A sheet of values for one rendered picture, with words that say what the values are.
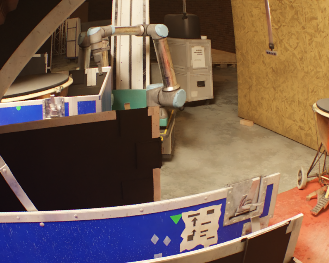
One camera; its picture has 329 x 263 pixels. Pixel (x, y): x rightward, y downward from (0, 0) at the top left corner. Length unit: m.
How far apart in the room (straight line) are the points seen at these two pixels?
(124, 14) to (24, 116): 2.11
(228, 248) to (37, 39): 0.50
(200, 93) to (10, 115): 4.21
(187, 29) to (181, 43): 0.24
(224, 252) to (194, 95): 5.35
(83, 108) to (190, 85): 3.95
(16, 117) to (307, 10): 3.22
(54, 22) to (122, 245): 0.59
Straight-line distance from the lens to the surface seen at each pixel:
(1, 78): 0.58
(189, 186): 3.63
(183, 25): 6.05
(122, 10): 4.10
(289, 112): 4.88
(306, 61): 4.52
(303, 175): 3.40
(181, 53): 6.06
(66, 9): 0.59
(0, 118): 2.29
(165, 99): 3.81
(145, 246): 1.02
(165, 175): 3.87
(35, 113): 2.21
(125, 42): 4.10
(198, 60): 6.06
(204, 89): 6.17
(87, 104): 2.16
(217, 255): 0.79
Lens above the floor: 1.36
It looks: 15 degrees down
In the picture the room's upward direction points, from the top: 1 degrees counter-clockwise
